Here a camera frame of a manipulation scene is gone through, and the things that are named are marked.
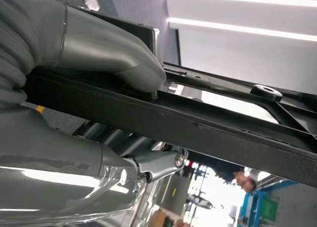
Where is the blue crate rack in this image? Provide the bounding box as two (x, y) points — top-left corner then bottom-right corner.
(237, 179), (298, 227)

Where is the brown cardboard box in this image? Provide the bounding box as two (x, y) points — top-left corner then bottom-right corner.
(149, 209), (174, 227)

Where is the person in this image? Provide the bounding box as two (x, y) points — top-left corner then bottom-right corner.
(188, 151), (258, 194)

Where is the green plastic crate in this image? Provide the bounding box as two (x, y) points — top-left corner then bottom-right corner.
(260, 198), (279, 223)

